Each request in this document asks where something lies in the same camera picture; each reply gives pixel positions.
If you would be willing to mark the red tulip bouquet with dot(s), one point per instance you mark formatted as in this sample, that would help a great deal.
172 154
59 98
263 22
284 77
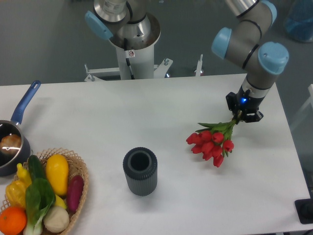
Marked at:
214 140

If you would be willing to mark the green cucumber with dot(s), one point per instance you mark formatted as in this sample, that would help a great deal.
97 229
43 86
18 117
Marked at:
35 168

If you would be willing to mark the black device at edge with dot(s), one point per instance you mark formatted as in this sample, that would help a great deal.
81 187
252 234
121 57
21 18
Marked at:
304 208

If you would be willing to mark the small yellow gourd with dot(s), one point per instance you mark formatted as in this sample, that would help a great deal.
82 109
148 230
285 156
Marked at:
23 175

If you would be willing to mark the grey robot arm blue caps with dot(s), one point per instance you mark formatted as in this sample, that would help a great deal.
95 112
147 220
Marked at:
262 63

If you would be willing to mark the yellow banana piece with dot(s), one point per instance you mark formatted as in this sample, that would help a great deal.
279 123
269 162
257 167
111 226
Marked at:
60 202

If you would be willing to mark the brown bread in pan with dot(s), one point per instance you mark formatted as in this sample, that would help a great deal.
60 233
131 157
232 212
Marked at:
10 145

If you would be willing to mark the purple eggplant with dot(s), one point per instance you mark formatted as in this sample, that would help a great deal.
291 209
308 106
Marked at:
74 192

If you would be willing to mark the yellow squash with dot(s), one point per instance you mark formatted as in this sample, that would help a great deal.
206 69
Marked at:
57 174

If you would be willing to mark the blue-handled saucepan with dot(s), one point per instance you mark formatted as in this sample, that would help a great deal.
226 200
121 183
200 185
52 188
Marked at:
8 163

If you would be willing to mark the blue translucent container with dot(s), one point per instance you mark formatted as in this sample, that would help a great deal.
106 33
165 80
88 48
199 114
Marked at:
299 22

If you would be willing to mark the orange fruit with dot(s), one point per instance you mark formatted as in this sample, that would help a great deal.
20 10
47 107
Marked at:
12 221

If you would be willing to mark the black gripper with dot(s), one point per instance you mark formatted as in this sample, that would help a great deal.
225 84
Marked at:
244 107

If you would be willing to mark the woven wicker basket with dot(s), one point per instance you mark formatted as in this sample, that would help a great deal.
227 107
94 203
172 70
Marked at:
76 167

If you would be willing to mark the white metal base frame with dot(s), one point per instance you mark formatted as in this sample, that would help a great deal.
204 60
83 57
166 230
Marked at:
160 71

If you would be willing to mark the yellow bell pepper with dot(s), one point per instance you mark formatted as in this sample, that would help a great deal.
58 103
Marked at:
15 193

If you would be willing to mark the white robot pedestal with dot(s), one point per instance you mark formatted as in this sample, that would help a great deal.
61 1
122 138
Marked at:
135 46

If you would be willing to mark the beige mushroom ball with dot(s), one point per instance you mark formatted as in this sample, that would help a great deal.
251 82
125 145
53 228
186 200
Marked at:
56 220

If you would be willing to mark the green bok choy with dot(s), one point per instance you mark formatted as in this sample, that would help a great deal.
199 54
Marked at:
39 198

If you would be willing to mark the dark grey ribbed vase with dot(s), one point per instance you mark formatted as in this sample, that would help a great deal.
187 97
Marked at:
140 168

